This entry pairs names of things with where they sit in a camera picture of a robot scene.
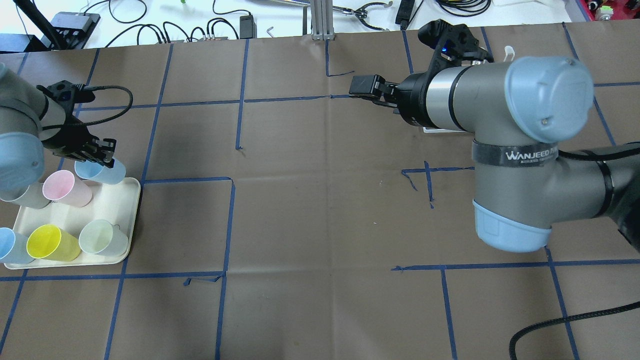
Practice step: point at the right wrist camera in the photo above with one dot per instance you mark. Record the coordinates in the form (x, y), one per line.
(452, 44)

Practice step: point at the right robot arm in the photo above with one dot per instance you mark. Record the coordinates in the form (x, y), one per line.
(518, 113)

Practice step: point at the yellow cup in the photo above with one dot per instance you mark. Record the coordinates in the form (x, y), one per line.
(50, 242)

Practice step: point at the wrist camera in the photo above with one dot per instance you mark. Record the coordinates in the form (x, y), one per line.
(452, 44)
(67, 94)

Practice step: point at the cream cup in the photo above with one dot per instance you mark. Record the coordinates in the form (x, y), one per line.
(102, 238)

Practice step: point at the black power adapter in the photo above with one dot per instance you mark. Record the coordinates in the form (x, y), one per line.
(247, 28)

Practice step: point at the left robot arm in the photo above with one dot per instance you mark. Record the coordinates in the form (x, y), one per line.
(38, 118)

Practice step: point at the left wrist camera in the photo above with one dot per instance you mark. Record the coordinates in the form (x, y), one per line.
(67, 94)

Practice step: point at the aluminium frame post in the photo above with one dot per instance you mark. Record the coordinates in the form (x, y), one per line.
(322, 24)

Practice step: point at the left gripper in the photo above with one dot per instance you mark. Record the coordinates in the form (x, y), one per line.
(64, 131)

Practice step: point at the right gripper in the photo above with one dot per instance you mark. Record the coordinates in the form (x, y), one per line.
(413, 96)

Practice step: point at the light blue cup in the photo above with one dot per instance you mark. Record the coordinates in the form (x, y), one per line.
(95, 172)
(13, 247)

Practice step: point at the pink cup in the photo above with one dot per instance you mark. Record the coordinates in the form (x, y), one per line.
(64, 187)

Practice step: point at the white wire cup rack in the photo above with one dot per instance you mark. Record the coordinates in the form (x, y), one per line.
(509, 54)

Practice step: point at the cream plastic tray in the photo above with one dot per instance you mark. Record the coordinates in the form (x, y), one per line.
(116, 203)

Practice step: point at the grey cup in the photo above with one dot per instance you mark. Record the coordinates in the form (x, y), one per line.
(30, 196)

